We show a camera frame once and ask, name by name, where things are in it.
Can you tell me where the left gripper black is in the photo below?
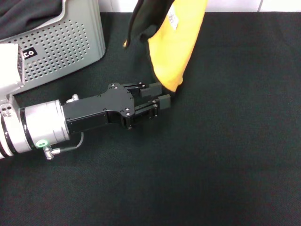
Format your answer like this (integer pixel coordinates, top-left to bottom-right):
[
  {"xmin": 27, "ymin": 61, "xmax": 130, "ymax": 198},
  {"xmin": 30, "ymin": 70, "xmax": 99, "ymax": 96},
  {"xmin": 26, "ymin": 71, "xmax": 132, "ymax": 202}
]
[{"xmin": 61, "ymin": 81, "xmax": 171, "ymax": 135}]

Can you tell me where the yellow and grey towel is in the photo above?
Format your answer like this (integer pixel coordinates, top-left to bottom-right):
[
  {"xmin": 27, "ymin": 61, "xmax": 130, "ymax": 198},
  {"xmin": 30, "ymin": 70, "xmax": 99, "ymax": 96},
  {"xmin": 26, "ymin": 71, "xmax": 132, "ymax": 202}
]
[{"xmin": 123, "ymin": 0, "xmax": 209, "ymax": 94}]

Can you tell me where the black tablecloth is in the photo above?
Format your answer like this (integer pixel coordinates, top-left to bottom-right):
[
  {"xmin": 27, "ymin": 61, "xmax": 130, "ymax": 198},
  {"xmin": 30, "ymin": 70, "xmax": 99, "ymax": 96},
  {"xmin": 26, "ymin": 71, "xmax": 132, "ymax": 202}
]
[{"xmin": 0, "ymin": 11, "xmax": 301, "ymax": 226}]

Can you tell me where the grey perforated storage box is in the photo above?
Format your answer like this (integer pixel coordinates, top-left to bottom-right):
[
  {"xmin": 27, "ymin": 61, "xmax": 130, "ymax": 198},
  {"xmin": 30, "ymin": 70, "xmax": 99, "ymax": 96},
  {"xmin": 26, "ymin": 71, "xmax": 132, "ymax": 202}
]
[{"xmin": 0, "ymin": 0, "xmax": 106, "ymax": 91}]

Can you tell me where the black fabric box liner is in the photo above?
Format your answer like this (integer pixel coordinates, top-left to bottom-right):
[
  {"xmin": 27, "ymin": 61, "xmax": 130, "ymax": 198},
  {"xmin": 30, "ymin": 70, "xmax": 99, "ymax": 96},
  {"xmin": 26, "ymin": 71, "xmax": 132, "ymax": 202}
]
[{"xmin": 0, "ymin": 0, "xmax": 66, "ymax": 40}]

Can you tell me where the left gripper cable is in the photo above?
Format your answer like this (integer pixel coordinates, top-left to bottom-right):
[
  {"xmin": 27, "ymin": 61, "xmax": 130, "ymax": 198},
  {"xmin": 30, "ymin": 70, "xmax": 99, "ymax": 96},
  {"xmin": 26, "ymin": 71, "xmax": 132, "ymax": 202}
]
[{"xmin": 43, "ymin": 132, "xmax": 85, "ymax": 161}]

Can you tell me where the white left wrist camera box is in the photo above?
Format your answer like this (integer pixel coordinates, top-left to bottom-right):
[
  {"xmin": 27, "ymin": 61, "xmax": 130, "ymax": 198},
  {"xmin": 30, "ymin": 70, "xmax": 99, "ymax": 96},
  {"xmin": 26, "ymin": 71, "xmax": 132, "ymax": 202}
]
[{"xmin": 0, "ymin": 43, "xmax": 26, "ymax": 95}]

